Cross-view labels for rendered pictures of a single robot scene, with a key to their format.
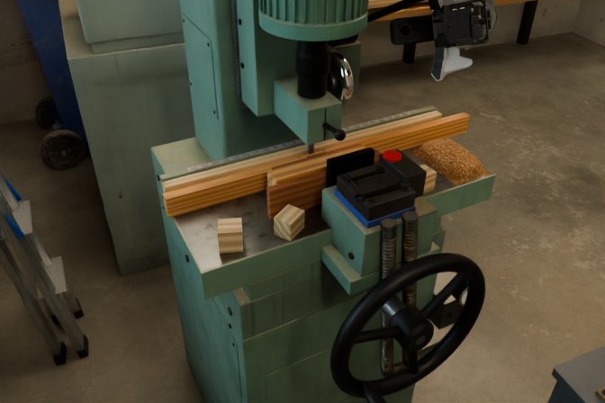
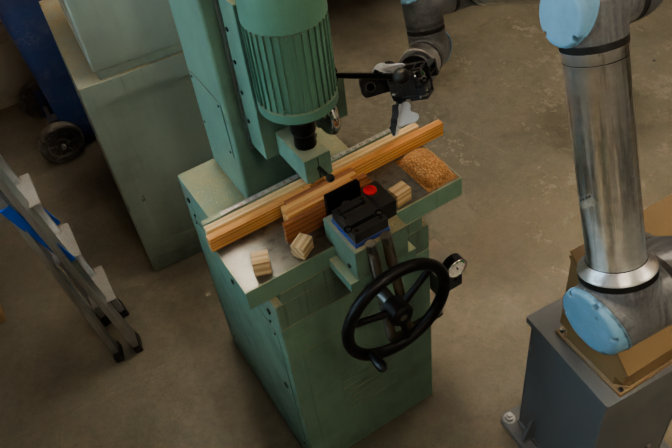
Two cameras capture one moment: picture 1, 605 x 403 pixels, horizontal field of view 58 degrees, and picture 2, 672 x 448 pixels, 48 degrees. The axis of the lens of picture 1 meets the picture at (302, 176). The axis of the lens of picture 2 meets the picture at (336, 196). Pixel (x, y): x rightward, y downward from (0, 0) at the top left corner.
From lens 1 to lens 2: 83 cm
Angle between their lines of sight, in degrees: 10
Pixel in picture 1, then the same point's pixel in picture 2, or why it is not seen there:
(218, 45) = (226, 108)
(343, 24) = (319, 110)
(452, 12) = not seen: hidden behind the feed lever
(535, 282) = (559, 222)
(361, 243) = (353, 258)
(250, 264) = (278, 281)
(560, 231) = not seen: hidden behind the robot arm
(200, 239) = (239, 267)
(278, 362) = (310, 342)
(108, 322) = (154, 317)
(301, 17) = (288, 111)
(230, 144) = (247, 175)
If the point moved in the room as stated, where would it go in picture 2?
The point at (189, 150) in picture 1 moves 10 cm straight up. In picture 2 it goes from (211, 174) to (203, 146)
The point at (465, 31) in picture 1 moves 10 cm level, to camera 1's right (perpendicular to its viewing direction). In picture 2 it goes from (412, 90) to (458, 84)
